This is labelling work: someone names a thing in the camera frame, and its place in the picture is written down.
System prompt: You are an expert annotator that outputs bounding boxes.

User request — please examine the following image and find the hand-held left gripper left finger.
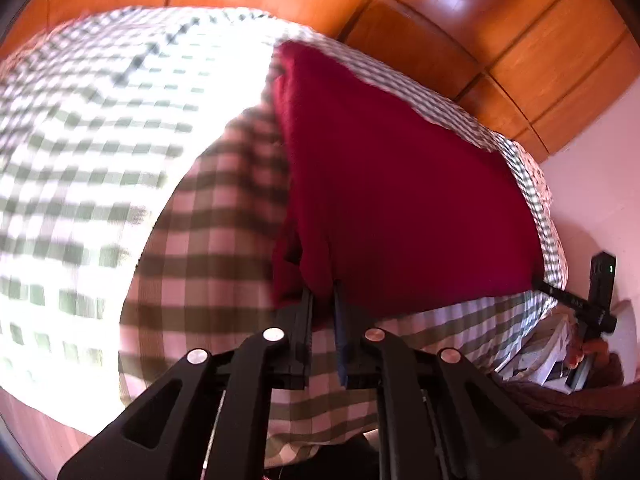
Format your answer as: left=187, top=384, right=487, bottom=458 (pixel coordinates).
left=57, top=285, right=316, bottom=480

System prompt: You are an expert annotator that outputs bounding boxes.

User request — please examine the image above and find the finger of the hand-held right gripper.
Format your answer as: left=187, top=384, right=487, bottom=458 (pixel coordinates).
left=531, top=275, right=593, bottom=317

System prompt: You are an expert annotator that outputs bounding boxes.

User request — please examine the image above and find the wooden headboard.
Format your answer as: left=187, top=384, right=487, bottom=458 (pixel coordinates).
left=0, top=0, right=638, bottom=163

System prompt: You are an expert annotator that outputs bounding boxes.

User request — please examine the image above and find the person's right forearm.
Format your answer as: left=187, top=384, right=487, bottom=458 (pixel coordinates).
left=492, top=350, right=627, bottom=423

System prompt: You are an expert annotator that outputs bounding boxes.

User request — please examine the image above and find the red garment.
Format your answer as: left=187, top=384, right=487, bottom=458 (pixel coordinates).
left=270, top=41, right=546, bottom=318

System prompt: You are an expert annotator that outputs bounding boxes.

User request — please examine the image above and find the person's right hand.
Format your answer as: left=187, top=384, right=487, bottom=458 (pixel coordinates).
left=564, top=317, right=611, bottom=370

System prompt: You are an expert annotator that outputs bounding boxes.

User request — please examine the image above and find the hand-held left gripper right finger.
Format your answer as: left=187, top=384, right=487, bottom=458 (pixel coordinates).
left=332, top=280, right=584, bottom=480

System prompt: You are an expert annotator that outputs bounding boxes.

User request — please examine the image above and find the green checked bed sheet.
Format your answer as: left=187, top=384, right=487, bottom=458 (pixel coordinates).
left=0, top=6, right=571, bottom=468

